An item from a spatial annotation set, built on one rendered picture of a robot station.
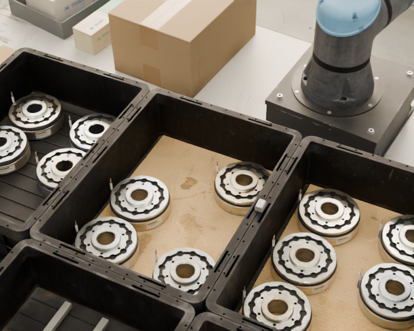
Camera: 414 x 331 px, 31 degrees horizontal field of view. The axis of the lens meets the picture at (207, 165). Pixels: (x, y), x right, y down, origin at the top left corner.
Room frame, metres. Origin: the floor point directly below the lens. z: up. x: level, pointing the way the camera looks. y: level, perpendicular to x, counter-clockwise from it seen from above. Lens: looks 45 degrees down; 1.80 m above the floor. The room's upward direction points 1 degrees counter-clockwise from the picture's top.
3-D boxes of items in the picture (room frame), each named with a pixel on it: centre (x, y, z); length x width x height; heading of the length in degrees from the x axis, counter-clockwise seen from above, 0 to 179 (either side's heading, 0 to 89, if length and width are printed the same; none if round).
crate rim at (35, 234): (0.85, 0.05, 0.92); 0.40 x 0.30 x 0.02; 153
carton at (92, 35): (1.63, 0.23, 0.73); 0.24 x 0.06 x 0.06; 144
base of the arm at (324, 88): (1.24, -0.28, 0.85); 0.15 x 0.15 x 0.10
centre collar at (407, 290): (0.68, -0.28, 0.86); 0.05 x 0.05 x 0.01
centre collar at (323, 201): (0.84, -0.20, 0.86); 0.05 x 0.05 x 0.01
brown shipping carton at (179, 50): (1.52, 0.04, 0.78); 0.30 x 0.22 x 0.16; 147
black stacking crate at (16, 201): (0.99, 0.32, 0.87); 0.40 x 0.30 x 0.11; 153
